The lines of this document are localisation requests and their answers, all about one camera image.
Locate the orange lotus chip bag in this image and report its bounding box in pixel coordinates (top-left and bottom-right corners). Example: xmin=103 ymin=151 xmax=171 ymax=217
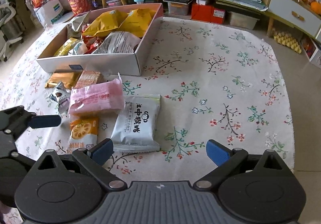
xmin=66 ymin=117 xmax=99 ymax=154

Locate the pink wafer package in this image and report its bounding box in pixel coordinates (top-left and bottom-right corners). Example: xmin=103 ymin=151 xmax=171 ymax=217
xmin=68 ymin=74 xmax=125 ymax=116

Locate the clear blue-label snack packet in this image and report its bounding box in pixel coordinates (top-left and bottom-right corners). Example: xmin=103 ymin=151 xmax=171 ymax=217
xmin=53 ymin=38 xmax=88 ymax=57

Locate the red printed barrel bag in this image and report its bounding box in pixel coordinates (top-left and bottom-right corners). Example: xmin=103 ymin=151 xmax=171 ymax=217
xmin=67 ymin=0 xmax=92 ymax=16

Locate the pink cardboard box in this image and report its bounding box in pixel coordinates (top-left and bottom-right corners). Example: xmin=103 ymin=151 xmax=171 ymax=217
xmin=37 ymin=3 xmax=163 ymax=76

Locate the grey chinese snack bag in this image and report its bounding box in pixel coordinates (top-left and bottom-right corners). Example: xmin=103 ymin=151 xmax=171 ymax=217
xmin=111 ymin=95 xmax=161 ymax=153

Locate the floral tablecloth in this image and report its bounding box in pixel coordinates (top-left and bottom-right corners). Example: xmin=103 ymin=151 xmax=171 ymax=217
xmin=0 ymin=16 xmax=296 ymax=224

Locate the yellow egg tray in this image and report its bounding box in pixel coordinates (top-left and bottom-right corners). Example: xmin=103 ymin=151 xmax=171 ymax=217
xmin=272 ymin=28 xmax=302 ymax=54

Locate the gold biscuit bar package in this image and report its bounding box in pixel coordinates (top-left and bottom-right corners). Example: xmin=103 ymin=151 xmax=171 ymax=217
xmin=45 ymin=72 xmax=81 ymax=90

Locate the yellow waffle sandwich bag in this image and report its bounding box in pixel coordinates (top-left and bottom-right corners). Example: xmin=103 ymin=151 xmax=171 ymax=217
xmin=82 ymin=10 xmax=128 ymax=38

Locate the white green-print snack bag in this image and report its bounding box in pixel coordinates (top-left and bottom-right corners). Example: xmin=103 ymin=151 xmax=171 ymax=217
xmin=92 ymin=31 xmax=141 ymax=54

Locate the yellow snack bag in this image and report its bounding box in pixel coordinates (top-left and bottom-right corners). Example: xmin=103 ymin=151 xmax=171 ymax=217
xmin=118 ymin=9 xmax=156 ymax=38

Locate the red snack packet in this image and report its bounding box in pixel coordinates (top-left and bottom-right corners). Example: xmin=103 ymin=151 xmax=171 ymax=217
xmin=82 ymin=36 xmax=104 ymax=54

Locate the white office chair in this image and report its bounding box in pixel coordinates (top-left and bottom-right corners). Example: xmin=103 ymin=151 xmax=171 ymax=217
xmin=0 ymin=3 xmax=24 ymax=62

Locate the white triangular snack bag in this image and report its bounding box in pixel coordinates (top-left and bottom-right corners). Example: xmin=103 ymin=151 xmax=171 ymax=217
xmin=67 ymin=11 xmax=90 ymax=39

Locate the brown cracker pack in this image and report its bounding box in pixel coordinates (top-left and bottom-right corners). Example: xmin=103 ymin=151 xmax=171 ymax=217
xmin=73 ymin=71 xmax=103 ymax=89

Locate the red storage box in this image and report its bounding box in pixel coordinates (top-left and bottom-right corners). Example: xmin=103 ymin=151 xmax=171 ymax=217
xmin=192 ymin=3 xmax=225 ymax=24

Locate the white paper shopping bag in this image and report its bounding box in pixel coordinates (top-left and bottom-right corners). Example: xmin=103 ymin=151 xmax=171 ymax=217
xmin=30 ymin=0 xmax=65 ymax=28

